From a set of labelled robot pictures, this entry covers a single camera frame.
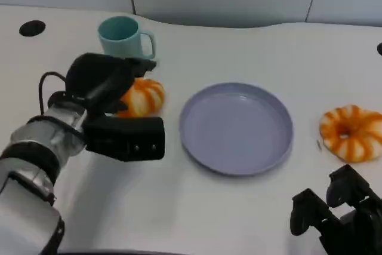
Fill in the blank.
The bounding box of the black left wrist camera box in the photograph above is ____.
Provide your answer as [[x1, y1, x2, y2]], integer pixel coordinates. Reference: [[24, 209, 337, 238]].
[[84, 115, 166, 162]]

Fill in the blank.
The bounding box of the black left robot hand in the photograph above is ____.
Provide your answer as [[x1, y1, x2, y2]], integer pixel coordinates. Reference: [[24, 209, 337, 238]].
[[64, 53, 158, 118]]

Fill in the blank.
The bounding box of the lilac plate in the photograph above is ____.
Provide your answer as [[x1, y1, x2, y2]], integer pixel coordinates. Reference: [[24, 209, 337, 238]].
[[178, 82, 294, 177]]

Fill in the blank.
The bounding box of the black table grommet hole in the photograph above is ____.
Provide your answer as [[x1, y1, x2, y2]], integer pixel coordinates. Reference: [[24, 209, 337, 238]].
[[19, 20, 46, 37]]

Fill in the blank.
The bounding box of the orange white pumpkin-shaped bread roll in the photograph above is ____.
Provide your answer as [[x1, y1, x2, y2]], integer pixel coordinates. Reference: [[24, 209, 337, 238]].
[[115, 78, 166, 118]]

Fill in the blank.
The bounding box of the orange white ring-shaped bread roll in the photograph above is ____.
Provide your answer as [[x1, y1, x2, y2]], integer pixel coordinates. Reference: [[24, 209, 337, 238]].
[[319, 104, 382, 163]]

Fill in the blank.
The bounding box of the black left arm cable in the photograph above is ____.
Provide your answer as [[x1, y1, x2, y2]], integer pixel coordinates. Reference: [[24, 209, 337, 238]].
[[38, 71, 68, 115]]

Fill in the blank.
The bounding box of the pale green mug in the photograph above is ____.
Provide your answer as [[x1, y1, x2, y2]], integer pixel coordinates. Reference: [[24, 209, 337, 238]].
[[97, 16, 156, 60]]

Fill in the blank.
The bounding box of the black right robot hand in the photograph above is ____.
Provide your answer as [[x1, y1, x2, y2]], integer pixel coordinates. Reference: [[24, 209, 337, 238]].
[[289, 164, 382, 255]]

